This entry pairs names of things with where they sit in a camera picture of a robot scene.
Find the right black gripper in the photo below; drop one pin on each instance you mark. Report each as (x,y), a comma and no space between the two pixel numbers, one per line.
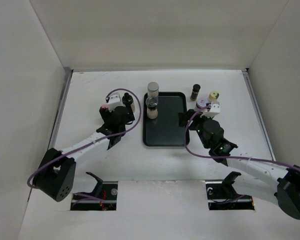
(196,118)

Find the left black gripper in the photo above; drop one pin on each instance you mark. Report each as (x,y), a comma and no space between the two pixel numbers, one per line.
(106,114)

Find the clear top pepper grinder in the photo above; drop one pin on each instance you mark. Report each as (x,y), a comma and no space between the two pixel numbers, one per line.
(152,105)

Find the silver lid grain bottle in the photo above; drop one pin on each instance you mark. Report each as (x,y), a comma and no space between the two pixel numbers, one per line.
(153,90)

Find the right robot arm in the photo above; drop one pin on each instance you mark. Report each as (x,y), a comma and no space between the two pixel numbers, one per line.
(272,181)

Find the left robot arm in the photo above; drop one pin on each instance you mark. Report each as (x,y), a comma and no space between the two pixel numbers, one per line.
(55,175)

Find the black lid bottle rear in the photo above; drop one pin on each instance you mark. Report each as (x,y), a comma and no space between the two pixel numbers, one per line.
(128,101)

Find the white lid sauce jar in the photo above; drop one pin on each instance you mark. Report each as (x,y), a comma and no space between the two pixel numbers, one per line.
(202,102)

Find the black rectangular tray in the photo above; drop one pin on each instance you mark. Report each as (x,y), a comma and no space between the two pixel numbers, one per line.
(164,131)

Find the black cap spice jar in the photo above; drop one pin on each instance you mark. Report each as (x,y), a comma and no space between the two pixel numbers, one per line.
(195,92)

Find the yellow cap spice bottle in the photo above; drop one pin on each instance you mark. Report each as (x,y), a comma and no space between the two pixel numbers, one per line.
(213,96)

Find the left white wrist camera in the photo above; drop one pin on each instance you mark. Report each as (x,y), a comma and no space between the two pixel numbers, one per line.
(114,100)

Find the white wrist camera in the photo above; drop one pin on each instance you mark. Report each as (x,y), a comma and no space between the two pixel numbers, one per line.
(114,100)
(212,110)

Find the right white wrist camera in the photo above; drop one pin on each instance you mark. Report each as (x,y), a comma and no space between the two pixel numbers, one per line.
(212,110)

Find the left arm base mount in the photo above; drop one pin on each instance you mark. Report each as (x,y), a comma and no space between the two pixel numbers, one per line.
(91,193)

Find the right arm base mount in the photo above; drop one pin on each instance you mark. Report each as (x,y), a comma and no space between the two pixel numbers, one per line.
(221,195)

